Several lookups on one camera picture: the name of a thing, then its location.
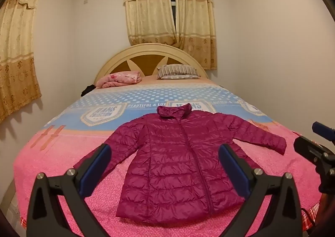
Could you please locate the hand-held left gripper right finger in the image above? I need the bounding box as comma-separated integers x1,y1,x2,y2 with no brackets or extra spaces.
218,143,303,237

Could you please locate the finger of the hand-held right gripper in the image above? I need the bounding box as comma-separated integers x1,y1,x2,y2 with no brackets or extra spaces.
294,136,335,164
312,121,335,140

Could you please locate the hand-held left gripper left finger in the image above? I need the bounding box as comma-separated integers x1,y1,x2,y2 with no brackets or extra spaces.
27,143,112,237

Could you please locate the magenta puffer jacket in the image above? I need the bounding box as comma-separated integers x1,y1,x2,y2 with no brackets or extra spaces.
73,104,287,227

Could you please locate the pink and blue printed blanket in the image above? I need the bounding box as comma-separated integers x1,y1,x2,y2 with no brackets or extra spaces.
12,81,323,237

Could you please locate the red plaid bed sheet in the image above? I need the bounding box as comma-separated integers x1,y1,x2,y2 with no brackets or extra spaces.
301,199,323,231

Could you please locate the dark cloth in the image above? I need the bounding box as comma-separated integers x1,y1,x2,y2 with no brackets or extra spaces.
81,85,98,97

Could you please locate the pink folded floral blanket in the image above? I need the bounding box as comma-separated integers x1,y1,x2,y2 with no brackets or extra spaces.
95,71,142,89

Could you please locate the peach bed sheet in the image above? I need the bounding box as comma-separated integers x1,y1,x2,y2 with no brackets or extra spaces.
131,76,218,86

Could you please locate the striped pillow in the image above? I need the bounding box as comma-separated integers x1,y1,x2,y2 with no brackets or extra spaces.
157,64,201,80

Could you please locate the cream wooden headboard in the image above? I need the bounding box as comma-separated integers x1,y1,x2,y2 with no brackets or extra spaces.
93,43,210,86

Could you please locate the wide beige floral curtain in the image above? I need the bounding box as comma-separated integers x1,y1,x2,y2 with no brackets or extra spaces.
0,0,44,124

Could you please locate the long beige floral curtain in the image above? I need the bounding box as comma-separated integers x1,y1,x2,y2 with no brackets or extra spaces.
174,0,218,70

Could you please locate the short beige floral curtain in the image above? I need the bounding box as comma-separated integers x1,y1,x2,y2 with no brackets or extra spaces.
124,0,179,46

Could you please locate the window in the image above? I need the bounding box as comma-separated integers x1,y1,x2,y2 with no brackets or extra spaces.
169,0,177,28

